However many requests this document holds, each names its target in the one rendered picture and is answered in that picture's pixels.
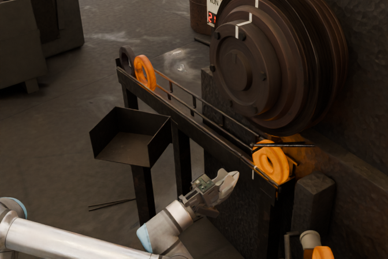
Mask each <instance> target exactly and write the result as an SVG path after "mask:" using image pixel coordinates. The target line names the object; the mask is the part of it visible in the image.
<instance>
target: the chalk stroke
mask: <svg viewBox="0 0 388 259"><path fill-rule="evenodd" d="M255 7H258V0H256V3H255ZM249 20H250V21H251V22H252V13H249ZM250 21H247V22H244V23H241V24H237V25H238V26H240V25H244V24H247V23H250ZM236 38H238V27H237V26H236Z"/></svg>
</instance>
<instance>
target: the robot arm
mask: <svg viewBox="0 0 388 259"><path fill-rule="evenodd" d="M239 174H240V173H239V172H238V171H233V172H229V173H227V172H226V171H225V170H224V169H223V168H221V169H220V170H218V175H217V177H216V178H215V179H212V180H211V179H210V178H209V177H208V176H207V175H206V174H204V173H202V174H201V175H199V176H198V177H197V178H196V179H194V180H193V181H192V182H191V184H192V186H193V190H191V191H190V192H189V193H188V194H187V195H186V196H183V195H180V196H179V199H180V200H179V201H178V200H175V201H173V202H172V203H171V204H170V205H168V206H167V207H166V208H165V209H164V210H162V211H160V212H159V213H158V214H157V215H155V216H154V217H153V218H152V219H150V220H149V221H148V222H146V223H144V225H142V226H141V227H140V228H139V229H138V230H137V236H138V238H139V239H140V242H141V243H142V245H143V246H144V248H145V250H146V251H147V252H143V251H141V250H136V249H133V248H129V247H126V246H121V245H118V244H115V243H111V242H106V241H103V240H100V239H96V238H92V237H88V236H85V235H81V234H77V233H74V232H70V231H66V230H62V229H59V228H55V227H51V226H47V225H44V224H40V223H36V222H32V221H29V220H27V210H26V208H25V206H24V205H23V204H22V203H21V202H20V201H19V200H17V199H15V198H11V197H1V198H0V259H18V252H22V253H27V254H30V255H33V256H37V257H41V258H45V259H193V257H192V256H191V255H190V253H189V252H188V251H187V249H186V248H185V246H184V245H183V244H182V242H181V241H180V240H179V238H178V235H179V234H180V233H181V232H183V231H184V230H185V229H186V228H188V227H189V226H190V225H191V224H193V220H192V219H194V218H195V217H196V215H195V213H198V214H201V215H206V216H209V217H214V218H216V217H217V216H218V215H219V212H218V211H217V209H216V208H215V207H214V206H215V205H217V204H220V203H221V202H223V201H225V200H226V199H227V198H228V197H229V196H230V194H231V192H232V191H233V189H234V187H235V185H236V183H237V180H238V177H239ZM192 186H191V187H192ZM191 187H190V189H191ZM218 189H219V191H220V192H218ZM194 212H195V213H194Z"/></svg>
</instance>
